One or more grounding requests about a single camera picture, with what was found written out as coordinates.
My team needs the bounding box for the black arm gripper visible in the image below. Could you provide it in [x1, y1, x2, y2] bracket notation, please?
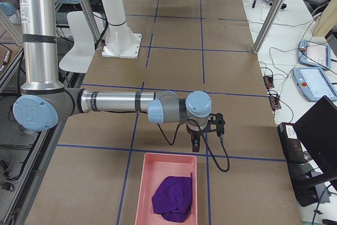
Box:
[186, 124, 201, 152]

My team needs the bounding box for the orange terminal block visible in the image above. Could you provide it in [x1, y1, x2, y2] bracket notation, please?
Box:
[263, 75, 274, 90]
[269, 94, 282, 111]

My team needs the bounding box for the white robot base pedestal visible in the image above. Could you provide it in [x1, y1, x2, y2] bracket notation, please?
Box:
[102, 0, 142, 59]

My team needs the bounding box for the teach pendant tablet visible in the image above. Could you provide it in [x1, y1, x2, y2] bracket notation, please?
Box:
[298, 40, 331, 70]
[292, 67, 336, 102]

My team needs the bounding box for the orange terminal block near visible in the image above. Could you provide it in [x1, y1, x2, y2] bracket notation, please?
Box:
[269, 94, 282, 111]

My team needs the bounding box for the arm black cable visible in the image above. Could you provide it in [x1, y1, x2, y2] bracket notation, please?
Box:
[156, 119, 230, 173]

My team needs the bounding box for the purple cloth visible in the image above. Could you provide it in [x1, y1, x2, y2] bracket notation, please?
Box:
[152, 176, 193, 223]

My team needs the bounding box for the aluminium frame post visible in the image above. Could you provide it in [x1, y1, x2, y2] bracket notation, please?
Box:
[252, 0, 284, 54]

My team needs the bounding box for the far teach pendant tablet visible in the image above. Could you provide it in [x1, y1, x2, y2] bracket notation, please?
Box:
[298, 40, 331, 70]

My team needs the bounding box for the black monitor on stand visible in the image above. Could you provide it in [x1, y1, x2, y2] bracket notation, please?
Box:
[277, 95, 336, 207]

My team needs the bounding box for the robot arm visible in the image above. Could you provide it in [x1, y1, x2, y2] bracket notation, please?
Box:
[13, 0, 212, 151]

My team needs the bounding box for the orange terminal block far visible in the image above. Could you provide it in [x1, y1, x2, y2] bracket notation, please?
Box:
[263, 75, 274, 90]

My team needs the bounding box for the pink plastic bin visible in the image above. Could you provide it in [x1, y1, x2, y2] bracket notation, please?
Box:
[135, 153, 197, 224]

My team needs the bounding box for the white chair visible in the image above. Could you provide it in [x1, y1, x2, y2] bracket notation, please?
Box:
[59, 11, 96, 73]

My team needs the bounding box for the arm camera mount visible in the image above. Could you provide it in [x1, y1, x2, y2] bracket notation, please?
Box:
[203, 113, 225, 137]

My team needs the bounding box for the near teach pendant tablet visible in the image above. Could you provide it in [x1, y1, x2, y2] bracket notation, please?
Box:
[292, 67, 336, 102]

